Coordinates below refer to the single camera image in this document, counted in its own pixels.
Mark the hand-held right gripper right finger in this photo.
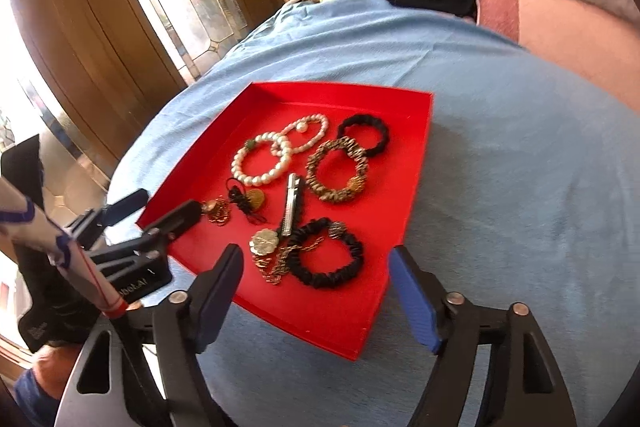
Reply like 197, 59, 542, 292
389, 245, 577, 427

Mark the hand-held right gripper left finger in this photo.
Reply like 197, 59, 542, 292
54, 243, 245, 427

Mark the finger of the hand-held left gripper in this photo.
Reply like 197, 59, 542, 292
75, 188, 151, 233
135, 199, 202, 258

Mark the gold chain pendant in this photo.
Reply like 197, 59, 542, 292
201, 197, 234, 226

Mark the gold flower pendant necklace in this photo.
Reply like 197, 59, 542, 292
249, 228, 321, 286

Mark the black scrunchie with gold charm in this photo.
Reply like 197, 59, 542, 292
286, 217, 365, 291

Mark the pearl bracelet with green bead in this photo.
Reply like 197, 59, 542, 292
231, 133, 293, 188

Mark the silver hair clip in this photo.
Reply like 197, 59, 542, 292
280, 173, 306, 238

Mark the red tray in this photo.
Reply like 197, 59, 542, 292
136, 81, 435, 362

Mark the leopard print scrunchie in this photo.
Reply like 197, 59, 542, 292
305, 137, 370, 206

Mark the small pearl bracelet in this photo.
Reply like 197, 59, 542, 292
270, 113, 330, 158

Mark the person's left forearm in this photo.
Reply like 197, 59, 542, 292
14, 344, 83, 427

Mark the white striped paper tag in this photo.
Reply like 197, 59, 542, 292
0, 177, 129, 319

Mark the blue blanket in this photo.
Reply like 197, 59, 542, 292
105, 0, 640, 427

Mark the wooden door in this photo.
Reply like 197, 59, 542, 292
0, 0, 283, 190

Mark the pink bolster pillow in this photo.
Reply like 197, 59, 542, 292
475, 0, 640, 118

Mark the black braided hair tie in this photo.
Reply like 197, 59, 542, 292
336, 113, 391, 158

